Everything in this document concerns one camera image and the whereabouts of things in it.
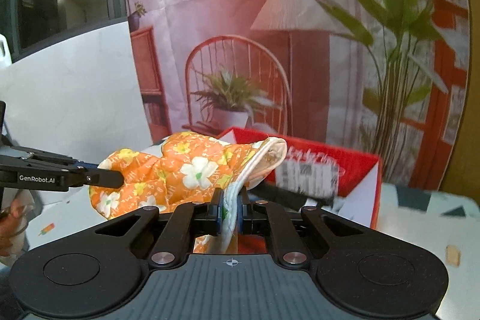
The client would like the white panel board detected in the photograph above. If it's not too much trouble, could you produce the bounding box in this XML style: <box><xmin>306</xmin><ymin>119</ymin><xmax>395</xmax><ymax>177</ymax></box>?
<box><xmin>1</xmin><ymin>21</ymin><xmax>152</xmax><ymax>163</ymax></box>

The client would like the printed living room backdrop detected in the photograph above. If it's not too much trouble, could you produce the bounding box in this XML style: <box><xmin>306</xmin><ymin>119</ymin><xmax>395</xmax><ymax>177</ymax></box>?
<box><xmin>125</xmin><ymin>0</ymin><xmax>470</xmax><ymax>190</ymax></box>

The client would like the red cardboard box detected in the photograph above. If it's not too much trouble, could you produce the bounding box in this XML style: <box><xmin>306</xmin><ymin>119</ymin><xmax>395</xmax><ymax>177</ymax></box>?
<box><xmin>215</xmin><ymin>126</ymin><xmax>383</xmax><ymax>231</ymax></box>

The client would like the person's left hand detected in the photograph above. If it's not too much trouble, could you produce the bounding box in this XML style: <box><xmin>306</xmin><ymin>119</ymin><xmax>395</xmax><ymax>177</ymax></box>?
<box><xmin>1</xmin><ymin>199</ymin><xmax>28</xmax><ymax>257</ymax></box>

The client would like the orange floral oven mitt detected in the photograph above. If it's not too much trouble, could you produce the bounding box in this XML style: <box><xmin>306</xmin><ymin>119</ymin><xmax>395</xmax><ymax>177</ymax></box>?
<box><xmin>89</xmin><ymin>131</ymin><xmax>287</xmax><ymax>253</ymax></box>

